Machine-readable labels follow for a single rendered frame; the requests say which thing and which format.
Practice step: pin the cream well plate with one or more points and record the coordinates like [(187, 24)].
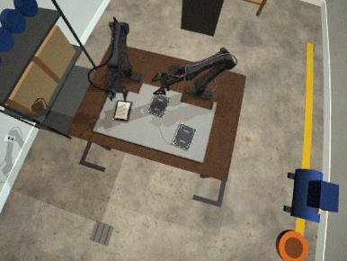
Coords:
[(122, 111)]

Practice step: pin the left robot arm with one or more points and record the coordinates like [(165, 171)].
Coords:
[(216, 62)]

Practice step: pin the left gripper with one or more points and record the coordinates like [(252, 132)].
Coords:
[(164, 84)]

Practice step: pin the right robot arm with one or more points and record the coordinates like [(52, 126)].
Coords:
[(118, 66)]

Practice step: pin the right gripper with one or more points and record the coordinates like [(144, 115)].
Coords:
[(116, 84)]

